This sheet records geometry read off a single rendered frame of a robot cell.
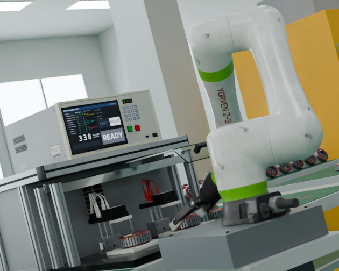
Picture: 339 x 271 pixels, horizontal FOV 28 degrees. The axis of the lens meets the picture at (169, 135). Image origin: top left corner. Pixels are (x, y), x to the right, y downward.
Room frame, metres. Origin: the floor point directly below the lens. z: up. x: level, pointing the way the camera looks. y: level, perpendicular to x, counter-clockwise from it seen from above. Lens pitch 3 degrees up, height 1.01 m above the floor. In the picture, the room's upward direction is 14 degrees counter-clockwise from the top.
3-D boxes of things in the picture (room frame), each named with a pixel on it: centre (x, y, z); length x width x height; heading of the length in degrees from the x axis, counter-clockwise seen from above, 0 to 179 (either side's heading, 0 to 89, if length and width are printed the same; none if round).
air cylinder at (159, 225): (2.55, 0.12, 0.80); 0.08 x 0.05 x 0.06; 133
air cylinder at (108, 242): (2.39, 0.30, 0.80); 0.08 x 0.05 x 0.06; 133
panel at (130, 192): (2.55, 0.29, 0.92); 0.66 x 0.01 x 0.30; 133
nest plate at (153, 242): (2.28, 0.20, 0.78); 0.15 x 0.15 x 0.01; 43
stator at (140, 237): (2.28, 0.20, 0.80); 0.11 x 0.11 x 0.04
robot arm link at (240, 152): (1.75, -0.17, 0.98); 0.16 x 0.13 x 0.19; 85
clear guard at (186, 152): (2.49, -0.01, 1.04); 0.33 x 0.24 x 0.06; 43
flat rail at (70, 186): (2.44, 0.18, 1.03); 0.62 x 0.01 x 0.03; 133
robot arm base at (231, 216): (1.70, -0.18, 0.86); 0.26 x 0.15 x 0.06; 27
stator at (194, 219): (2.45, 0.02, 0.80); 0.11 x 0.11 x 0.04
